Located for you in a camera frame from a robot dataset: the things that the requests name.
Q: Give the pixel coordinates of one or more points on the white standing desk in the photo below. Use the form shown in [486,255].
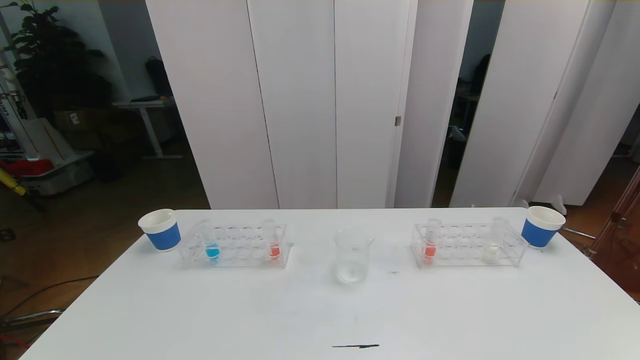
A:
[145,104]

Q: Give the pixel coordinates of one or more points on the clear acrylic test tube rack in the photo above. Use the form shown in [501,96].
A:
[460,247]
[240,247]

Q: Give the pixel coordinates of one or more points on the white paper cup blue sleeve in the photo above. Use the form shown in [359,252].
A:
[162,235]
[540,232]

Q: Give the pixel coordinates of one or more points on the white three-panel folding screen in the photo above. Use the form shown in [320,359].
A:
[295,100]

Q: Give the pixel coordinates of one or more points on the clear glass beaker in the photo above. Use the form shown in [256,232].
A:
[352,270]

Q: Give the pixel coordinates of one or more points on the white partition panel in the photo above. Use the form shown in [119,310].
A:
[525,50]
[610,75]
[430,75]

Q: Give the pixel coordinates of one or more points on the cardboard box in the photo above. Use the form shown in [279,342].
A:
[75,120]

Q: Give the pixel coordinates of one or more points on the grey metal bar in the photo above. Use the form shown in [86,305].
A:
[35,315]

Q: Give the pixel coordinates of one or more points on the dark green potted plant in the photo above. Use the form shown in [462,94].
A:
[50,55]

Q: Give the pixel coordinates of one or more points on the brown wooden stand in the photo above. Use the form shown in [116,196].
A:
[620,240]

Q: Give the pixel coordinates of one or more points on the black backpack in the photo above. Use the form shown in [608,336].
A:
[157,75]

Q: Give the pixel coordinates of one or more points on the white leaning board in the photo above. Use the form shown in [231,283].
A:
[42,140]

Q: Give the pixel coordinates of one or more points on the yellow tool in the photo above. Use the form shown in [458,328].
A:
[12,184]

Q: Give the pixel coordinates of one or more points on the test tube with blue pigment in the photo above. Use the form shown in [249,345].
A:
[212,251]

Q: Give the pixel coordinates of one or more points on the white partition foot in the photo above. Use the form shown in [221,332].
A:
[559,204]

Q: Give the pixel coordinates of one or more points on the test tube with yellow pigment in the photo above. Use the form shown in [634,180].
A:
[491,252]

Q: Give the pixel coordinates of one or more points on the test tube with red pigment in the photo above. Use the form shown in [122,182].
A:
[273,250]
[429,251]

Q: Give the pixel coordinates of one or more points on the white equipment base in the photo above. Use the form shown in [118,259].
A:
[60,177]

